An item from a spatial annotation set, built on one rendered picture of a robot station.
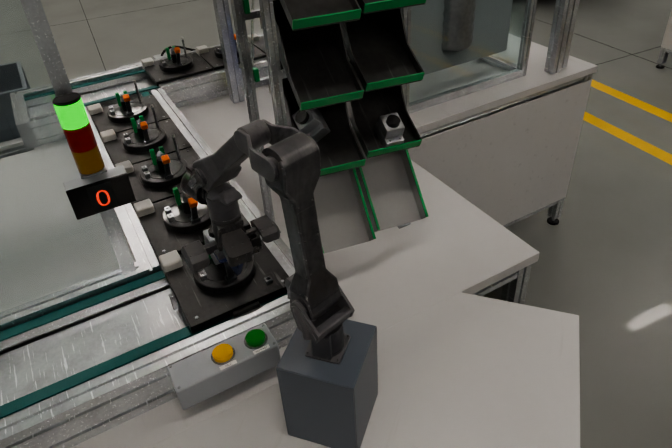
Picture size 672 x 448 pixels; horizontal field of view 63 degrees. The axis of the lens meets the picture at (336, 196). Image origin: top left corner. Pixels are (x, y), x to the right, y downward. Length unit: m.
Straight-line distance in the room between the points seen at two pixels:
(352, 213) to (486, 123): 1.11
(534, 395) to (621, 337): 1.41
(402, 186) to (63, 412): 0.86
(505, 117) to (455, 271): 1.07
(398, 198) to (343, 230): 0.17
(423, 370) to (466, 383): 0.09
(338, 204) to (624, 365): 1.53
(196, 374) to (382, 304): 0.46
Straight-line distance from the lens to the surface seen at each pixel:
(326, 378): 0.97
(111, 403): 1.21
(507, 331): 1.32
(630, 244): 3.08
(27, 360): 1.38
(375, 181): 1.36
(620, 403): 2.39
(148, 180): 1.67
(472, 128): 2.26
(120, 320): 1.36
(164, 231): 1.48
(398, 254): 1.48
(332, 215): 1.30
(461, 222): 1.59
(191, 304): 1.26
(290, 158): 0.76
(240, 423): 1.18
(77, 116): 1.15
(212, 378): 1.14
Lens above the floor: 1.83
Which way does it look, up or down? 35 degrees down
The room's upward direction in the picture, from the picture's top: 4 degrees counter-clockwise
